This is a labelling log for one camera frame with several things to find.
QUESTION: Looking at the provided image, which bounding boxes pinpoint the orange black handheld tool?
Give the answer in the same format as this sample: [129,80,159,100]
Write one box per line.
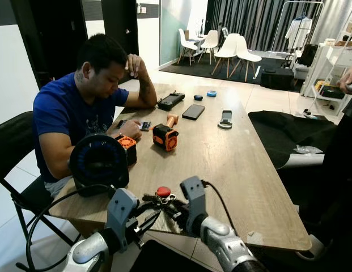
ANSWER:
[152,114,180,152]

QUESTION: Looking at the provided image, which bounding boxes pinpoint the black case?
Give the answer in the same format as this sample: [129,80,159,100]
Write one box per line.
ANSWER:
[260,68,295,90]

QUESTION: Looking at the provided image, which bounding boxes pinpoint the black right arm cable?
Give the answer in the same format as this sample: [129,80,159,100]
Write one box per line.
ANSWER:
[201,180,240,234]

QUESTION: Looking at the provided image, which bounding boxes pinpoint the orange black battery block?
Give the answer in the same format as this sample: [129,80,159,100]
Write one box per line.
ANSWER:
[115,135,138,167]

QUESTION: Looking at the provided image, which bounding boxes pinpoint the narrow black door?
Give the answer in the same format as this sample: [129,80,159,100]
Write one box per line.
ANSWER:
[101,0,139,84]

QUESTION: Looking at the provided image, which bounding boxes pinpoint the dark floor rug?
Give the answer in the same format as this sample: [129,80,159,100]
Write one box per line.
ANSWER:
[162,54,304,86]

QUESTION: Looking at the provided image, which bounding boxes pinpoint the man in blue shirt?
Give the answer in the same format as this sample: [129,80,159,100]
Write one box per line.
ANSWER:
[32,33,158,198]

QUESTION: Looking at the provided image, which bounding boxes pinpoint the white shelf rack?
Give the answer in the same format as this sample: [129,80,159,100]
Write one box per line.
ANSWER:
[300,11,352,117]

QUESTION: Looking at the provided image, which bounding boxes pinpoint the clear plastic wrap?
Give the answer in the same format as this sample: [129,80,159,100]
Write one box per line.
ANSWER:
[293,144,324,155]

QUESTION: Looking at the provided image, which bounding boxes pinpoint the keys with red fob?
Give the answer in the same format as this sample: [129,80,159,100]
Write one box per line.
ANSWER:
[143,186,177,207]

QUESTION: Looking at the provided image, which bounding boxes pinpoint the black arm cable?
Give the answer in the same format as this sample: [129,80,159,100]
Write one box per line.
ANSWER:
[24,184,114,272]
[201,180,240,234]

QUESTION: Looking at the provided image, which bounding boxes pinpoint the black bag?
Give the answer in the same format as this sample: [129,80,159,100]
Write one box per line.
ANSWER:
[299,44,319,67]

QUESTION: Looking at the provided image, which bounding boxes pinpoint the white shell chair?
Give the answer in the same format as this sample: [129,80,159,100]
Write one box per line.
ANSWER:
[235,35,262,80]
[177,28,199,66]
[211,34,240,78]
[198,29,220,64]

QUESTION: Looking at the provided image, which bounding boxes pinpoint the black round device blue ring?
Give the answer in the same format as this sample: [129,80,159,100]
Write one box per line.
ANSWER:
[69,134,131,197]

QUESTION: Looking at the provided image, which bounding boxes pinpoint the black smartphone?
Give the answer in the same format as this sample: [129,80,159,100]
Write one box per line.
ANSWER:
[182,104,205,121]

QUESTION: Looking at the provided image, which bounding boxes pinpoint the dark striped curtain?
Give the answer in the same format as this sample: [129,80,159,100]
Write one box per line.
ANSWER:
[205,0,341,53]

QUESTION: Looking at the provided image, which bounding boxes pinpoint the small black blue card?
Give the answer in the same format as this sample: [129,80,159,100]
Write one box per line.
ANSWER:
[117,119,152,132]

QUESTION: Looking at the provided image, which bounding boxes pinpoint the black cloth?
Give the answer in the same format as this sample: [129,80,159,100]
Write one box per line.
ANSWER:
[248,110,338,169]

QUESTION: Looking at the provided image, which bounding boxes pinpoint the black robot body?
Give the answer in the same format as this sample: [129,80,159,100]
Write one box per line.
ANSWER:
[129,239,213,272]

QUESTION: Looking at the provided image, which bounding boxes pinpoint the black handheld console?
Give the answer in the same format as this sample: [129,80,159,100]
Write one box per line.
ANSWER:
[157,91,185,111]

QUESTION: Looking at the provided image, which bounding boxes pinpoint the white hanging garment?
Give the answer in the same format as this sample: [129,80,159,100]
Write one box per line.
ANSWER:
[285,17,313,52]

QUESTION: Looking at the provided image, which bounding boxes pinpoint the metal clothes rack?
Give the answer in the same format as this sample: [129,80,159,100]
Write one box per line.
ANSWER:
[271,1,325,63]

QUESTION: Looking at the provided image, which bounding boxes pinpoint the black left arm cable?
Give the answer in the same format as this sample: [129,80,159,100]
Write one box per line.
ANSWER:
[24,184,114,272]

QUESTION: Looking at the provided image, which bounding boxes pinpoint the wide black door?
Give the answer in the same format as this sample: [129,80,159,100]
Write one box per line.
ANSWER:
[10,0,88,88]

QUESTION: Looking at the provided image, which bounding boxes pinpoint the black folding chair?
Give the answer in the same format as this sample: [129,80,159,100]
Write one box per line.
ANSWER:
[0,110,80,245]

